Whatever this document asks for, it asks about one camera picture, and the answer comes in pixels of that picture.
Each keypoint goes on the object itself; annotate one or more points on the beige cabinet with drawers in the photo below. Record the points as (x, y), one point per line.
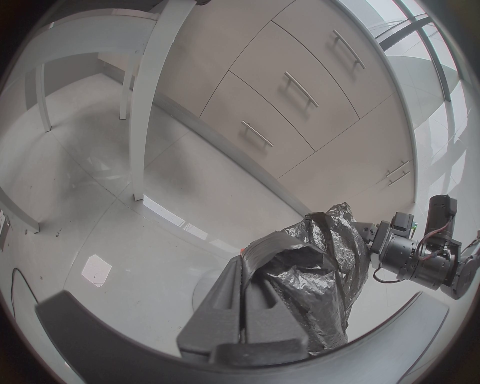
(300, 123)

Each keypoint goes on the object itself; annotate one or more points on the grey padded white chair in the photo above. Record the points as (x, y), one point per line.
(150, 93)

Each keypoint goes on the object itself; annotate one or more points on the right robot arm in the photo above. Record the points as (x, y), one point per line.
(438, 270)

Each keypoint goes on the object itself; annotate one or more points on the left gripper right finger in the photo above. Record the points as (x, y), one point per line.
(266, 318)

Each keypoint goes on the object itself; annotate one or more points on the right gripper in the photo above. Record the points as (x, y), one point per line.
(397, 255)

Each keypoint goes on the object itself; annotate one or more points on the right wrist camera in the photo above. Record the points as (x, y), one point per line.
(403, 222)

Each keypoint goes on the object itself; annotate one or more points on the black plastic bag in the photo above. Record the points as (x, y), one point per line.
(318, 270)

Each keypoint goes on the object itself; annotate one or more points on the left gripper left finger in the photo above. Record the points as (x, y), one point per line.
(217, 318)

